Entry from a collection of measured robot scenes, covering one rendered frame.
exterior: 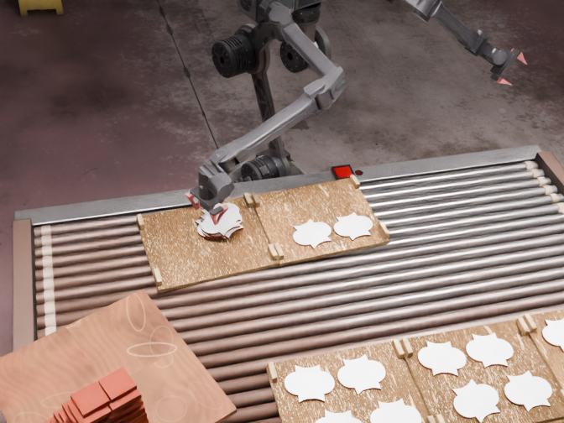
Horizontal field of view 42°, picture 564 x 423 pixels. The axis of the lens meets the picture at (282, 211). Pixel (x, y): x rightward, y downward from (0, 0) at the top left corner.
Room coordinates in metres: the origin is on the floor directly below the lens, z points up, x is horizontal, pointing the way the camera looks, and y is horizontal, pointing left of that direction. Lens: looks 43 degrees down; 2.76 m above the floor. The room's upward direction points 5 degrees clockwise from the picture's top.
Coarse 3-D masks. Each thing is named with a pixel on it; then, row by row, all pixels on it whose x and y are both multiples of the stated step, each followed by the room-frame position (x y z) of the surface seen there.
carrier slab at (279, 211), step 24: (288, 192) 2.04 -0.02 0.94; (312, 192) 2.05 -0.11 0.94; (336, 192) 2.06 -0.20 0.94; (360, 192) 2.07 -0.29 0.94; (264, 216) 1.90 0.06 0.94; (288, 216) 1.91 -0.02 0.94; (312, 216) 1.92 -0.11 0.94; (336, 216) 1.93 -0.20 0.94; (288, 240) 1.79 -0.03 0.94; (336, 240) 1.81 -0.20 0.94; (360, 240) 1.82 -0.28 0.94; (384, 240) 1.83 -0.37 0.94
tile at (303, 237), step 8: (304, 224) 1.87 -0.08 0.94; (312, 224) 1.87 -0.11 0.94; (320, 224) 1.87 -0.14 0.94; (296, 232) 1.82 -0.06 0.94; (304, 232) 1.82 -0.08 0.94; (312, 232) 1.83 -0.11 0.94; (320, 232) 1.83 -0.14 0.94; (328, 232) 1.83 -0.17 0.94; (296, 240) 1.79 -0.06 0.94; (304, 240) 1.79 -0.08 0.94; (312, 240) 1.79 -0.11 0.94; (320, 240) 1.79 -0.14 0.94; (328, 240) 1.80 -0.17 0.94
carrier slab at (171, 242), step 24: (144, 216) 1.85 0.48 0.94; (168, 216) 1.86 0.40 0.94; (192, 216) 1.87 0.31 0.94; (144, 240) 1.74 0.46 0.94; (168, 240) 1.74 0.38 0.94; (192, 240) 1.75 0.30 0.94; (216, 240) 1.76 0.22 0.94; (240, 240) 1.77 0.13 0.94; (264, 240) 1.78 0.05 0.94; (168, 264) 1.63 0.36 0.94; (192, 264) 1.64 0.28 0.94; (216, 264) 1.65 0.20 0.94; (240, 264) 1.66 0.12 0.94; (264, 264) 1.67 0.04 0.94; (168, 288) 1.53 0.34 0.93
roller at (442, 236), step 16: (496, 224) 1.97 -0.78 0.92; (512, 224) 1.98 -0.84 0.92; (528, 224) 1.99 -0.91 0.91; (544, 224) 2.01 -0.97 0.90; (400, 240) 1.85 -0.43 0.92; (416, 240) 1.86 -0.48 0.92; (432, 240) 1.87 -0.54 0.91; (448, 240) 1.89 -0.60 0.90; (336, 256) 1.76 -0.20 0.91; (80, 288) 1.52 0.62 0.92; (96, 288) 1.52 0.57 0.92; (112, 288) 1.53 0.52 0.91; (128, 288) 1.54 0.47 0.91
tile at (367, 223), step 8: (352, 216) 1.93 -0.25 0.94; (360, 216) 1.93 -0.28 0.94; (336, 224) 1.88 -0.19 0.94; (344, 224) 1.88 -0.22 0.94; (352, 224) 1.89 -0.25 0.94; (360, 224) 1.89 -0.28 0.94; (368, 224) 1.89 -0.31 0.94; (336, 232) 1.84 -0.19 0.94; (344, 232) 1.84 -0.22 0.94; (352, 232) 1.84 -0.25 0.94; (360, 232) 1.85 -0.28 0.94; (368, 232) 1.85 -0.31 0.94; (352, 240) 1.81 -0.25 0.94
